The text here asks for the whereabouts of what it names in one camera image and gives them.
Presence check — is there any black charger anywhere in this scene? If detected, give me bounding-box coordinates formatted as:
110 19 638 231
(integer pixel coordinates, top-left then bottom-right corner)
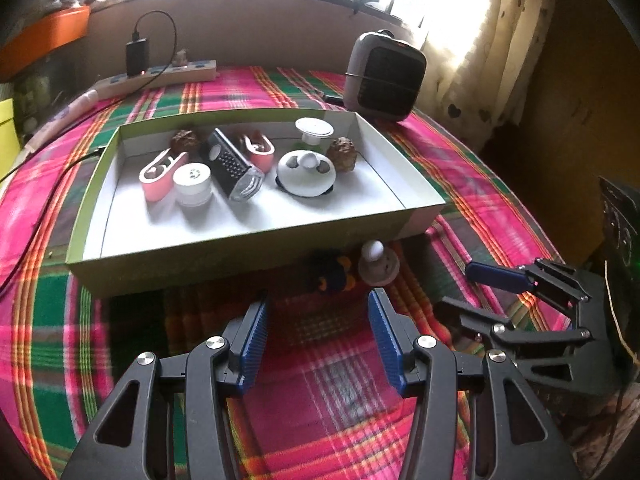
125 38 151 77

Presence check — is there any white power strip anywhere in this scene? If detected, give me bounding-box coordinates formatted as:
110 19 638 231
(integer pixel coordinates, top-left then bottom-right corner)
95 59 218 95

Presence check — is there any green and white cardboard box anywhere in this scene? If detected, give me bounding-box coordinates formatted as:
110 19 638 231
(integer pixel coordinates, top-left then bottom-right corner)
65 109 447 298

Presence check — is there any plaid tablecloth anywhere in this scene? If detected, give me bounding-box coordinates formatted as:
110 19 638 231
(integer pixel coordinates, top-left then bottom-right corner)
0 64 618 480

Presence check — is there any dark printed box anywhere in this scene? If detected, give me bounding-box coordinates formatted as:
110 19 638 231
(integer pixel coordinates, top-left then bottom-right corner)
599 176 640 361

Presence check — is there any yellow box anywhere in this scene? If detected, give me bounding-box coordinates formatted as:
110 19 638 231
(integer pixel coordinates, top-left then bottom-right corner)
0 97 21 181

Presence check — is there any pink and white tube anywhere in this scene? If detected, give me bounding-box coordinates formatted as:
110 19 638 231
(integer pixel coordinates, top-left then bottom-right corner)
22 87 103 153

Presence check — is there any grey space heater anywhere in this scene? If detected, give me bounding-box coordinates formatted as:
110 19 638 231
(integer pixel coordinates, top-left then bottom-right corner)
341 30 428 122

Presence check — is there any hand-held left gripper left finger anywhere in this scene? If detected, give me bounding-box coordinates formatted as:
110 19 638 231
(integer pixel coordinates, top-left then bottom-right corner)
60 296 271 480

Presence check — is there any patterned curtain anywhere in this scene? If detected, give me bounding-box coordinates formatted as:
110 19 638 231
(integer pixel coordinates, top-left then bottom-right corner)
400 0 561 128

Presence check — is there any black cable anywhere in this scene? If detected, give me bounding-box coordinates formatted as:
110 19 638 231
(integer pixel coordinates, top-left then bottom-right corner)
0 10 179 301

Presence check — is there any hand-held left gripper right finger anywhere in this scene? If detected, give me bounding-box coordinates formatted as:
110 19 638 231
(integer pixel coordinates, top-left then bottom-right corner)
367 287 583 480

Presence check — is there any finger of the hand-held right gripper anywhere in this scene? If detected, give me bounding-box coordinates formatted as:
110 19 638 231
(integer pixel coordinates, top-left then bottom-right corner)
464 259 591 313
434 297 596 361

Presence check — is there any black handheld grater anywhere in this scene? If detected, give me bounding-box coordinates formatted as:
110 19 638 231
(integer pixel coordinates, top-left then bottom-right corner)
199 127 265 203

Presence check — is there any white round dome device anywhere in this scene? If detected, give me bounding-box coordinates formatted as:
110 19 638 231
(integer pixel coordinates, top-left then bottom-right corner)
275 150 337 200

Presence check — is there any brown pinecone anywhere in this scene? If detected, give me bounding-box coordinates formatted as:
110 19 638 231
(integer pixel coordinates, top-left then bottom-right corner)
170 129 201 155
326 136 358 174

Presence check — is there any small white round jar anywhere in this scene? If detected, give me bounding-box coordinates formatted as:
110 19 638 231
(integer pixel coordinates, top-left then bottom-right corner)
172 163 213 208

